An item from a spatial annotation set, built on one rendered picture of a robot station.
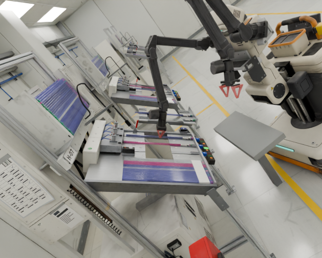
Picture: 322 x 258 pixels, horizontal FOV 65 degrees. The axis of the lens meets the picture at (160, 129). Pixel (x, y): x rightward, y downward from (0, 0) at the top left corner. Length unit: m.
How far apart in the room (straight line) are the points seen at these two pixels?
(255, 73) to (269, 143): 0.44
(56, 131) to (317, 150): 1.65
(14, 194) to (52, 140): 0.33
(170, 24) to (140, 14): 1.07
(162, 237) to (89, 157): 0.64
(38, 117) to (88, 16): 8.07
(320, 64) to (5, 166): 1.87
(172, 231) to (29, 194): 0.81
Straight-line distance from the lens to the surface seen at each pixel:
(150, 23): 9.21
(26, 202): 1.54
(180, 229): 1.60
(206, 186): 1.43
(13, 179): 1.47
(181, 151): 1.75
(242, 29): 1.50
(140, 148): 1.73
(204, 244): 1.20
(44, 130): 1.41
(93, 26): 9.31
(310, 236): 1.98
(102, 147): 1.63
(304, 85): 1.91
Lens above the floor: 1.64
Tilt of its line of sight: 22 degrees down
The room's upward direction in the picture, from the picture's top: 40 degrees counter-clockwise
